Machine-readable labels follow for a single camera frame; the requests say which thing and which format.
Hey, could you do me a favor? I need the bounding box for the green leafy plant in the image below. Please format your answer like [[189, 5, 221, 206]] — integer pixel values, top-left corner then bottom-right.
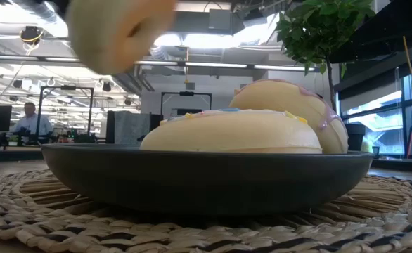
[[275, 0, 376, 113]]

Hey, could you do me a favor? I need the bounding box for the round black ceiling lamp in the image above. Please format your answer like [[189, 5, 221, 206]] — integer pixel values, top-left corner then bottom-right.
[[19, 25, 45, 46]]

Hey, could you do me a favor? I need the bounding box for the tall black frame stand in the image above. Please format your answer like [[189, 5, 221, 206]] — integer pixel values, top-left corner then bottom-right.
[[35, 86, 95, 142]]

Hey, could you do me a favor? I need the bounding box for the grey ceiling box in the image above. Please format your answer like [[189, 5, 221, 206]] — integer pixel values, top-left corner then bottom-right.
[[208, 8, 233, 31]]

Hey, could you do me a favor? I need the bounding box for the dark grey plate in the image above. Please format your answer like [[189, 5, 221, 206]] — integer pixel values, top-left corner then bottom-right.
[[40, 143, 375, 216]]

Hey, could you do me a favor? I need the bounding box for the black plant pot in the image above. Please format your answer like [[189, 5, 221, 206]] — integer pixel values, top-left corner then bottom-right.
[[344, 122, 367, 152]]

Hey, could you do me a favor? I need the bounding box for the long ceiling light bar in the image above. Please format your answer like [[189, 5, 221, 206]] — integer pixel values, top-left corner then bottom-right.
[[134, 60, 307, 72]]

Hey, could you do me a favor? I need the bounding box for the person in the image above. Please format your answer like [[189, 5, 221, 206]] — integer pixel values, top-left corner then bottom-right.
[[11, 101, 54, 142]]

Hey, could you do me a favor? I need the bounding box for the wide black frame stand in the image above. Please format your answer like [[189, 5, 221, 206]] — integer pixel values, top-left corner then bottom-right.
[[160, 91, 213, 110]]

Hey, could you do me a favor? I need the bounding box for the pink iced donut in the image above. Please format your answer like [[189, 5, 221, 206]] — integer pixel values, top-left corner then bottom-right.
[[228, 78, 349, 155]]

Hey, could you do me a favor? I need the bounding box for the round woven placemat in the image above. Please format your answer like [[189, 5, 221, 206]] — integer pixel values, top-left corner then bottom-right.
[[0, 169, 412, 253]]

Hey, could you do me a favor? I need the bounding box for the chocolate iced donut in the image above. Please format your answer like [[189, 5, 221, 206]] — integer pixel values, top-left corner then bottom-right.
[[65, 0, 177, 76]]

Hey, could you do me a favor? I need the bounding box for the white iced sprinkled donut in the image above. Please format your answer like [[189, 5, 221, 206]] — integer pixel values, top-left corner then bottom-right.
[[139, 108, 323, 155]]

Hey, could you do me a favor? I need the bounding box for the grey partition panel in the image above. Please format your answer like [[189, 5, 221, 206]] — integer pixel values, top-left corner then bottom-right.
[[106, 110, 151, 145]]

